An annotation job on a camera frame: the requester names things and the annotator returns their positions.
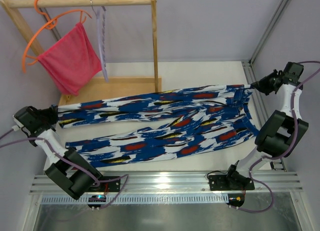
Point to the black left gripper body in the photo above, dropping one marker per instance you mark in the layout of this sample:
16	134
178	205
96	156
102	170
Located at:
46	115

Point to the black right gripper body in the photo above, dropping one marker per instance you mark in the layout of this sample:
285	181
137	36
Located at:
264	83

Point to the blue patterned trousers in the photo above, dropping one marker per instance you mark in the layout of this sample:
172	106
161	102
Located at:
195	120

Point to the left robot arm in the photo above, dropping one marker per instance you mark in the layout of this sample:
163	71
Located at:
67	168

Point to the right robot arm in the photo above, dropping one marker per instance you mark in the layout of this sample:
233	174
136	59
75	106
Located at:
281	132

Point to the orange plastic hanger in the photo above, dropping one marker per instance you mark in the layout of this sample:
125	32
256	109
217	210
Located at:
49	25

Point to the lilac plastic hanger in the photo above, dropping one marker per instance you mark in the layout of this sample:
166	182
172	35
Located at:
100	18

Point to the wooden clothes rack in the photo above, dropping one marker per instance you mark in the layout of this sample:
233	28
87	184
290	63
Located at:
97	88

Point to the pink cloth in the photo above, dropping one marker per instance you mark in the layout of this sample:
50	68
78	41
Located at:
71	62

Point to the aluminium corner frame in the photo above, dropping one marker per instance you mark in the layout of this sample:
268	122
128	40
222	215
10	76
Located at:
248	65

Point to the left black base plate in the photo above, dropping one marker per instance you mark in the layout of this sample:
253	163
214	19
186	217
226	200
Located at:
105	187

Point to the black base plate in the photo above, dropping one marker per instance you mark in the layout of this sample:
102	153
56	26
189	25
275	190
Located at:
220	182
105	187

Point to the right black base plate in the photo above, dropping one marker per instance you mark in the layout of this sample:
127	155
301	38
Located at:
220	182

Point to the aluminium mounting rail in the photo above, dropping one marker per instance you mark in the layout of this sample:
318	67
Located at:
177	182

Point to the slotted cable duct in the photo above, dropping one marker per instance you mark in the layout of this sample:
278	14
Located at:
138	199

